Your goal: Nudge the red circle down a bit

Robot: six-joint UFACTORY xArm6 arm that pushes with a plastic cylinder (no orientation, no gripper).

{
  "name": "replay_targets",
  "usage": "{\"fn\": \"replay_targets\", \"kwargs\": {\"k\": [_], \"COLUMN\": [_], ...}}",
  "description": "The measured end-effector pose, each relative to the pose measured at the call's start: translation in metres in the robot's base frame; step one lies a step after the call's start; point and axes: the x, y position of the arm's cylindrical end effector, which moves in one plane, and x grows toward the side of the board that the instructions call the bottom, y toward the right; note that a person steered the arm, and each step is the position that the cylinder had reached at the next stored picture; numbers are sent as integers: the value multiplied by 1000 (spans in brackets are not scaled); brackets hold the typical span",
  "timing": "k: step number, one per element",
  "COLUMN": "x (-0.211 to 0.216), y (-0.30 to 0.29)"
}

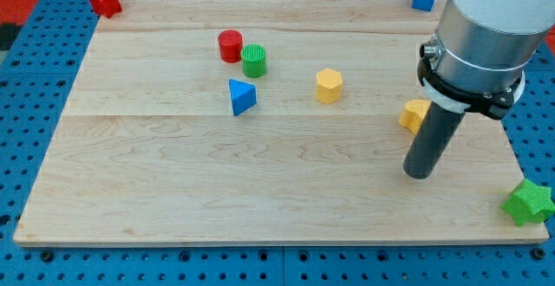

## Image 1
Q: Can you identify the black white tool flange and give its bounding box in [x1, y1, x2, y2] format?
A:
[417, 58, 526, 120]

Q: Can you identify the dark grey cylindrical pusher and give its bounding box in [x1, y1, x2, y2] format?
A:
[403, 102, 465, 179]

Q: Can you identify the red star block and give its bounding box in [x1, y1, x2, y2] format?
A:
[89, 0, 122, 18]

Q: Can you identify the green cylinder block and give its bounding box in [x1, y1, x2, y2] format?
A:
[240, 43, 267, 78]

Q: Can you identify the yellow hexagon block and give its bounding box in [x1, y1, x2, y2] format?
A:
[316, 68, 343, 104]

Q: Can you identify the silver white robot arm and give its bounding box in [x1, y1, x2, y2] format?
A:
[421, 0, 554, 94]

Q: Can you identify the yellow heart block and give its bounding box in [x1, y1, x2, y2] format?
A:
[398, 99, 431, 134]

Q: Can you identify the wooden board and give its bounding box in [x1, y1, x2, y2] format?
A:
[13, 0, 549, 248]

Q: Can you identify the green star block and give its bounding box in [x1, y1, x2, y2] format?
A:
[500, 179, 554, 226]

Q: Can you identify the red cylinder block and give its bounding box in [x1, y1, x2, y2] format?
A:
[218, 29, 243, 63]

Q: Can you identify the blue triangle block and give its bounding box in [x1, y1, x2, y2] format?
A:
[228, 79, 257, 116]

